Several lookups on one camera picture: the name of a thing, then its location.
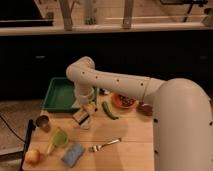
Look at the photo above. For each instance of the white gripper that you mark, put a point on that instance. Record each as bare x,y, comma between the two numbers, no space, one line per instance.
87,103

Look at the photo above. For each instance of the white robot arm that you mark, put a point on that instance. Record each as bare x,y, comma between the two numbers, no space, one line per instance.
181,110

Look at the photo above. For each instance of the green measuring cup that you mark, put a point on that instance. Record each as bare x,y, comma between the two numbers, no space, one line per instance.
58,140

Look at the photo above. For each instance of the small metal cup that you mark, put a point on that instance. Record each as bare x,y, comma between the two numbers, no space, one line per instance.
43,123

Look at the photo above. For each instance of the green chili pepper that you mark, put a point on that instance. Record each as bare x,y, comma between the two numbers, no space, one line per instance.
108,112

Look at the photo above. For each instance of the green plastic tray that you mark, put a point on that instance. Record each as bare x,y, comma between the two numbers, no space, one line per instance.
60,97

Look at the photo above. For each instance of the metal fork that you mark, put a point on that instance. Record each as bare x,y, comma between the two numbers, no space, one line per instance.
98,147

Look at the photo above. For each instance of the orange bowl with food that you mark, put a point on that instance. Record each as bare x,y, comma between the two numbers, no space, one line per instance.
122,102

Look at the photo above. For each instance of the blue sponge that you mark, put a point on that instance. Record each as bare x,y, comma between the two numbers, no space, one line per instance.
73,154

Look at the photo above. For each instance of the black clamp bar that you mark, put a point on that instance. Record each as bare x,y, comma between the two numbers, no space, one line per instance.
30,129

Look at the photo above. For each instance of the dark brown bowl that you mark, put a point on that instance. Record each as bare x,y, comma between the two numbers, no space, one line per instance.
145,109

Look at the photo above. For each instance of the yellow onion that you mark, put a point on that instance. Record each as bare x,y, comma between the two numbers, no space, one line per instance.
32,156

